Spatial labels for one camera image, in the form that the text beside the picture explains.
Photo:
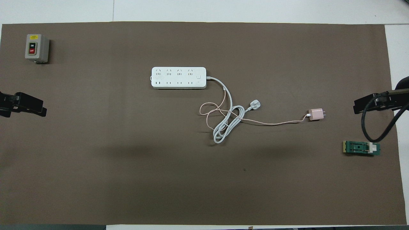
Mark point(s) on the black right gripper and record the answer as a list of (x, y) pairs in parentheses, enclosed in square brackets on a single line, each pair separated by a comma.
[(404, 83)]

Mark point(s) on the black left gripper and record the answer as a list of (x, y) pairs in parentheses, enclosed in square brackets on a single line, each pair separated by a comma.
[(22, 102)]

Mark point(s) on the pink charger block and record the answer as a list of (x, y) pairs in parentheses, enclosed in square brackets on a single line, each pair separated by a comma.
[(315, 114)]

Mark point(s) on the white power strip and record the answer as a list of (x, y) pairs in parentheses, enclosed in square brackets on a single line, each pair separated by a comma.
[(179, 77)]

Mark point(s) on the brown table mat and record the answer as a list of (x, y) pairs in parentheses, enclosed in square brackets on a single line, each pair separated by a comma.
[(127, 175)]

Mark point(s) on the grey on-off switch box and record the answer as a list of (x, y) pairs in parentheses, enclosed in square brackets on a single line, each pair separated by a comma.
[(36, 48)]

